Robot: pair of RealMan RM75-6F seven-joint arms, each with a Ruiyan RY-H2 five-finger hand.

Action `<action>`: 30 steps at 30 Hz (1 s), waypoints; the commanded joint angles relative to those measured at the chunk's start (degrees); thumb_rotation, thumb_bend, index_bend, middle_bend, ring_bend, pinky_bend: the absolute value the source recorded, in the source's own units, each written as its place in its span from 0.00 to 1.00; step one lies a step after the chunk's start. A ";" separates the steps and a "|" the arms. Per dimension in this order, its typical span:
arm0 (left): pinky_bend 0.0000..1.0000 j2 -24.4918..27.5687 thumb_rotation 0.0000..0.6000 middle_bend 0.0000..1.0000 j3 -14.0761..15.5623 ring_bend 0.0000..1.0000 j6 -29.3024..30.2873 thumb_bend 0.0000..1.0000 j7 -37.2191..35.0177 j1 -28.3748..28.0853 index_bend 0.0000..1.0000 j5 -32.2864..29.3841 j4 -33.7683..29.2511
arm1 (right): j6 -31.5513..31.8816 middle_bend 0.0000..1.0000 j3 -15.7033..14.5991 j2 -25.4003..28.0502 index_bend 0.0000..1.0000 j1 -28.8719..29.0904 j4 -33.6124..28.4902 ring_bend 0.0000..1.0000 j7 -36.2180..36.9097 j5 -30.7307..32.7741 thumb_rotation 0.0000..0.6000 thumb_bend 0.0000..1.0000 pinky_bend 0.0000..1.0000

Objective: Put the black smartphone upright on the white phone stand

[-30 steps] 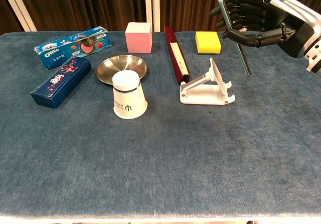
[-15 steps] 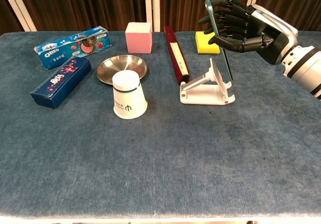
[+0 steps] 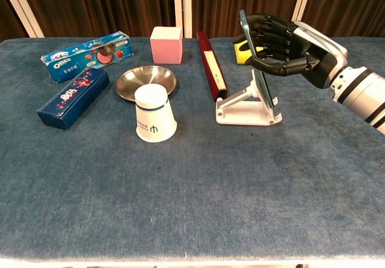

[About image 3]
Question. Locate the black smartphone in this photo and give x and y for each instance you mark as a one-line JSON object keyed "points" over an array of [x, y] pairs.
{"points": [[264, 90]]}

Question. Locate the dark blue snack box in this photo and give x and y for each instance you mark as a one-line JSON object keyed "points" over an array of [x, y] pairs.
{"points": [[72, 98]]}

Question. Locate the yellow sponge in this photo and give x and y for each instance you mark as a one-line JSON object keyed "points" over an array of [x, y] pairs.
{"points": [[242, 53]]}

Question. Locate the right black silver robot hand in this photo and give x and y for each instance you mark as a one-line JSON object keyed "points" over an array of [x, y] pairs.
{"points": [[316, 60]]}

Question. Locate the round stainless steel plate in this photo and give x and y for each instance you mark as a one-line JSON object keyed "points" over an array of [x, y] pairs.
{"points": [[144, 77]]}

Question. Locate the white frame post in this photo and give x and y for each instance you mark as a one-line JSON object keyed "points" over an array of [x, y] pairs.
{"points": [[187, 6], [21, 6], [302, 0], [178, 6]]}

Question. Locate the blue table cloth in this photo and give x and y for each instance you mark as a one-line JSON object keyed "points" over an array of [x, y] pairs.
{"points": [[192, 184]]}

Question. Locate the white paper cup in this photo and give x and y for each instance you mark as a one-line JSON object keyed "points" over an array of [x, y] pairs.
{"points": [[155, 114]]}

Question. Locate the white folding phone stand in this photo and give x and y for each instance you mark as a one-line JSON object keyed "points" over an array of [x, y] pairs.
{"points": [[246, 111]]}

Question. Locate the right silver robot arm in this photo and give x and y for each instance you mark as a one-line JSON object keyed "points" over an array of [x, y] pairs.
{"points": [[361, 90]]}

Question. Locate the long dark red box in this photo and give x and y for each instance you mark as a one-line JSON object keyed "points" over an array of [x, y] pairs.
{"points": [[212, 66]]}

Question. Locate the blue Oreo cookie box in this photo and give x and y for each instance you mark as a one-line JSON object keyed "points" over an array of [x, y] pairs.
{"points": [[78, 57]]}

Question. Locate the pink foam cube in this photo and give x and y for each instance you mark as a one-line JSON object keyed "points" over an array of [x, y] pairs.
{"points": [[166, 47]]}

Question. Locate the dark brown curtain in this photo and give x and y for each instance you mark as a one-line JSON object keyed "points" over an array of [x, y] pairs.
{"points": [[10, 21], [349, 6], [228, 3], [99, 6]]}

